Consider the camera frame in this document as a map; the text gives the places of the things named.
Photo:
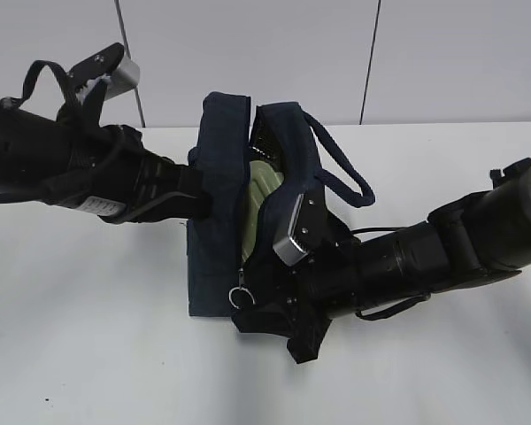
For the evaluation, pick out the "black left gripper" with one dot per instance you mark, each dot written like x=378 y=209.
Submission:
x=117 y=179

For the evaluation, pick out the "green lidded glass container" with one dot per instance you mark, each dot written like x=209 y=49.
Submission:
x=264 y=180

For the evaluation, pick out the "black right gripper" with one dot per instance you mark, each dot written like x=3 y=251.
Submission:
x=299 y=302

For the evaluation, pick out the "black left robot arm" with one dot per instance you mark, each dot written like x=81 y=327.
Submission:
x=33 y=148

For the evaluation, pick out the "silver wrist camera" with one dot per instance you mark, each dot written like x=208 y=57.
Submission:
x=110 y=66
x=302 y=227

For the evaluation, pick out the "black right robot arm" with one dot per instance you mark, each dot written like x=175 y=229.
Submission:
x=482 y=238

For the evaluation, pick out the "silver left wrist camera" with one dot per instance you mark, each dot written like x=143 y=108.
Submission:
x=110 y=66

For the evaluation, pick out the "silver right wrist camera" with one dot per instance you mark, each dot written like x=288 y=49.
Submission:
x=302 y=227

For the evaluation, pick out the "dark blue zipper bag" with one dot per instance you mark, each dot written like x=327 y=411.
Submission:
x=232 y=133

